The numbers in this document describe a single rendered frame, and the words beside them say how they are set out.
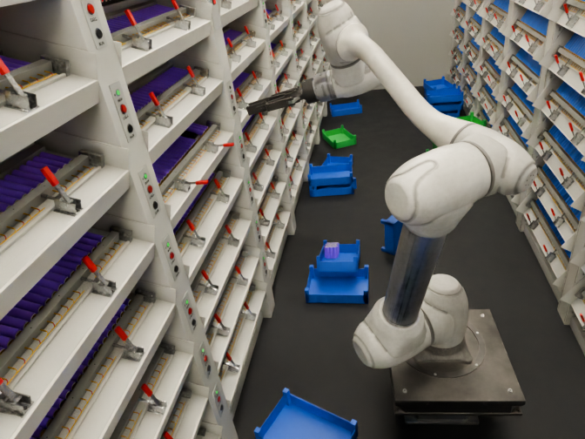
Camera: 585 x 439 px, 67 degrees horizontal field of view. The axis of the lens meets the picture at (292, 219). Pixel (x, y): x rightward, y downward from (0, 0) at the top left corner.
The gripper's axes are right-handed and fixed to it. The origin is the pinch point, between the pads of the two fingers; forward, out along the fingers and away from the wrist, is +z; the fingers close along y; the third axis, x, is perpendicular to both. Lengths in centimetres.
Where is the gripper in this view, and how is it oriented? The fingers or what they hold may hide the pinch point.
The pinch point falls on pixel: (258, 106)
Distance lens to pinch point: 152.4
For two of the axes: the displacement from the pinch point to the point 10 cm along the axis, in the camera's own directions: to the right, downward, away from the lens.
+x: 3.2, 8.2, 4.7
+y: -1.6, 5.3, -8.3
